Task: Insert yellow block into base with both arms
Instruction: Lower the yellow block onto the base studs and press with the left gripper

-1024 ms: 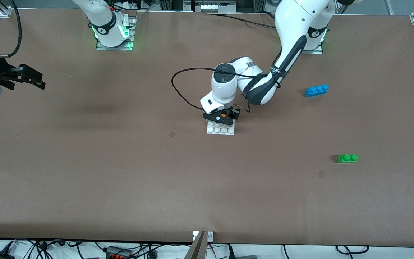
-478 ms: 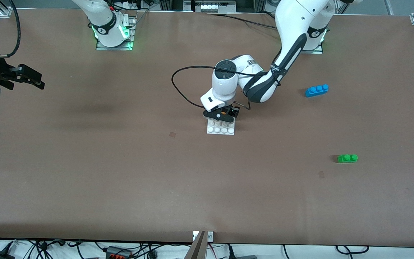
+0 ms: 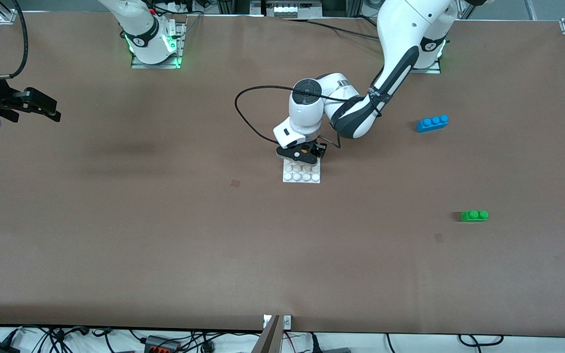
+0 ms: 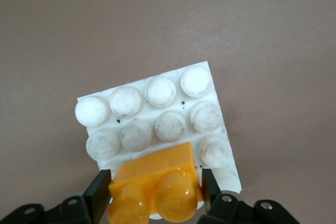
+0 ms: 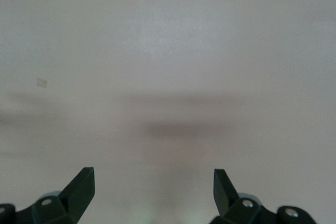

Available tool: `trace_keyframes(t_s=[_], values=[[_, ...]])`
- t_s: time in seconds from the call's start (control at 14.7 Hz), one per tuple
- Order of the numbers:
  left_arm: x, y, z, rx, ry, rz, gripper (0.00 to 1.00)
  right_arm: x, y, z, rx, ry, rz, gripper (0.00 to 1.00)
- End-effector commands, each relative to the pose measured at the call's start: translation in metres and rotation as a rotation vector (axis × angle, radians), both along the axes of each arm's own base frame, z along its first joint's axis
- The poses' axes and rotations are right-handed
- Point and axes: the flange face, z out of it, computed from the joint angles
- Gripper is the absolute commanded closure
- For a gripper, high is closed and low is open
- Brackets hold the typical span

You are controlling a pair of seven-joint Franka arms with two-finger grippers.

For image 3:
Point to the brown camera mount bar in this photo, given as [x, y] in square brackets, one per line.
[269, 338]

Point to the white studded base plate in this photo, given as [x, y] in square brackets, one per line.
[302, 174]

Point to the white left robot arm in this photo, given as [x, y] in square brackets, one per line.
[395, 59]

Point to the white power strip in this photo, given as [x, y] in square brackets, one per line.
[292, 9]

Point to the blue three-stud block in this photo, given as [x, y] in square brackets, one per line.
[432, 123]

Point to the green two-stud block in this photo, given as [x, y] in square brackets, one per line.
[475, 215]

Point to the orange black connector box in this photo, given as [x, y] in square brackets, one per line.
[162, 344]

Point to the white mount bracket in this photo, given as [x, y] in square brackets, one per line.
[287, 322]

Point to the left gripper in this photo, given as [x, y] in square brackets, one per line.
[318, 148]

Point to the aluminium frame profile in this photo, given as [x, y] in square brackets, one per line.
[233, 6]

